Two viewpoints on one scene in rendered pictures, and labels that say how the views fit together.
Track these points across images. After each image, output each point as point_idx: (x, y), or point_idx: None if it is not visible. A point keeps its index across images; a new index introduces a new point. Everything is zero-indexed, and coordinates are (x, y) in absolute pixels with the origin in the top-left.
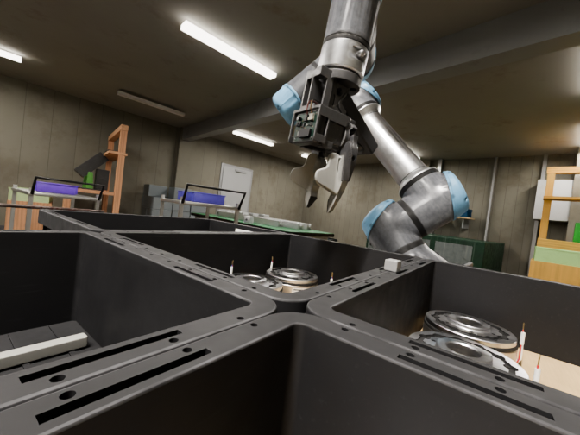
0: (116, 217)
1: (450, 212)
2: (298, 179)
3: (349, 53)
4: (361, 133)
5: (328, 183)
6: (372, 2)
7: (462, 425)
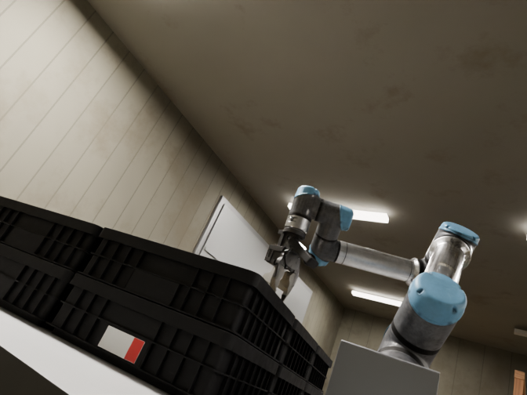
0: None
1: (411, 309)
2: (279, 286)
3: (287, 220)
4: (298, 253)
5: (267, 279)
6: (298, 197)
7: None
